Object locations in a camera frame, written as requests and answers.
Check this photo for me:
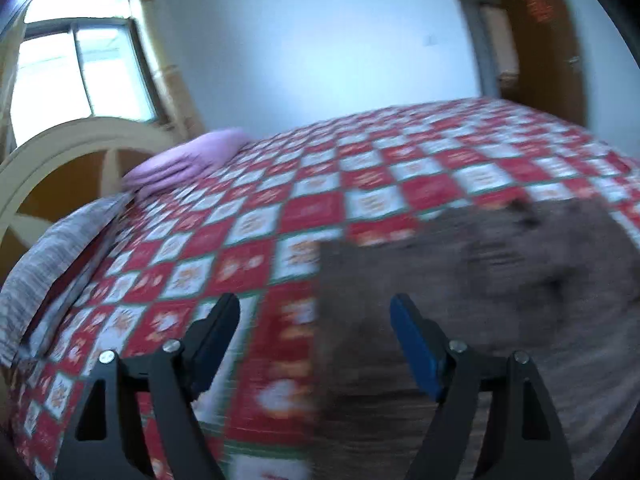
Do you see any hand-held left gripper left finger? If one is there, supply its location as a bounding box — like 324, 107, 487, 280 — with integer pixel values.
52, 292, 242, 480

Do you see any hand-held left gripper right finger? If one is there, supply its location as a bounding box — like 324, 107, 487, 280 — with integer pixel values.
389, 293, 577, 480

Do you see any brown striped knit garment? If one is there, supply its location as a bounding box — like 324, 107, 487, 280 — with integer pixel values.
312, 199, 640, 480

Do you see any red checkered printed bedsheet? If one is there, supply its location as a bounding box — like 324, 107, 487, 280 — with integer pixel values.
9, 97, 640, 480

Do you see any pink pillow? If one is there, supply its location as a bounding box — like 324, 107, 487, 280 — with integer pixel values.
122, 127, 249, 197

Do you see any grey striped pillow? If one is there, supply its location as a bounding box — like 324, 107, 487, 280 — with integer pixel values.
0, 192, 135, 368

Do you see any cream wooden headboard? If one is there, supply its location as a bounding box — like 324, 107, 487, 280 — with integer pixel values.
0, 116, 193, 281

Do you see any cream curtain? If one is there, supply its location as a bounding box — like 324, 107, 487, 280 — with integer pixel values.
126, 0, 207, 140

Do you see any window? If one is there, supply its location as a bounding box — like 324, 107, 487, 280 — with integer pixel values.
10, 0, 161, 148

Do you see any brown wooden door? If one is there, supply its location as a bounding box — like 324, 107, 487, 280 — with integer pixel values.
495, 0, 587, 126

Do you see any red paper door decoration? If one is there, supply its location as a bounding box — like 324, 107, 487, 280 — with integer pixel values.
524, 0, 557, 24

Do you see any door frame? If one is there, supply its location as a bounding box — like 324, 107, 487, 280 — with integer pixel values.
444, 0, 503, 100

